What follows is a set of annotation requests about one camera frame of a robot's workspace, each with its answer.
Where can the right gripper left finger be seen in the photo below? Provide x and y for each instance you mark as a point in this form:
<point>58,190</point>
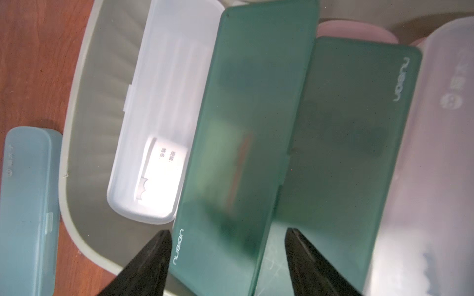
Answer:
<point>146,274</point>

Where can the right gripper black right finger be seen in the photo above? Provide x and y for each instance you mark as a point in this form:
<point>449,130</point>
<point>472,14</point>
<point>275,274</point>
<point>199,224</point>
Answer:
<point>310,272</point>

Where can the dark green translucent pencil case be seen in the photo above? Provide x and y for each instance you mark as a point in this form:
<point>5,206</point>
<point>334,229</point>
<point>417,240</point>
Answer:
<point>241,149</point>

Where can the clear pencil case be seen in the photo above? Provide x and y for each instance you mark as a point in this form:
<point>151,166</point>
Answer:
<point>161,109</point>
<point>425,244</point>

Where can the grey-blue pencil case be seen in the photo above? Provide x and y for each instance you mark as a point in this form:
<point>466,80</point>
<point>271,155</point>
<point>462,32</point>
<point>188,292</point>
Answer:
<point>30,212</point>

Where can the pink pencil case with label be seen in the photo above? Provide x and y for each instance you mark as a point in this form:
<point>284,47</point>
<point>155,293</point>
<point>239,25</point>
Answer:
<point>350,29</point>

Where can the grey plastic storage tray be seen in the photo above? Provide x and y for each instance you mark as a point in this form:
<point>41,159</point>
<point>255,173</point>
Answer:
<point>104,70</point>

